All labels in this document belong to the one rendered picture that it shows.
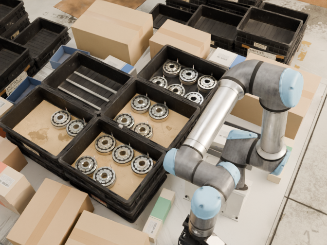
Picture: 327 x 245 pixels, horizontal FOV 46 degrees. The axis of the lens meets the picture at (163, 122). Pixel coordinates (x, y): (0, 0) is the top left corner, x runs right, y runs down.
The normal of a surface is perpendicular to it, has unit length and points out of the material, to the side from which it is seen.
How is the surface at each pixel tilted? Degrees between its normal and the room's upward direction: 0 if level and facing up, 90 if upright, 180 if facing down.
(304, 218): 0
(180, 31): 0
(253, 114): 90
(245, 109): 90
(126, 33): 0
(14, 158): 90
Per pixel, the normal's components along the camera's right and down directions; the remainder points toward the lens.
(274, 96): -0.55, 0.63
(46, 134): -0.04, -0.60
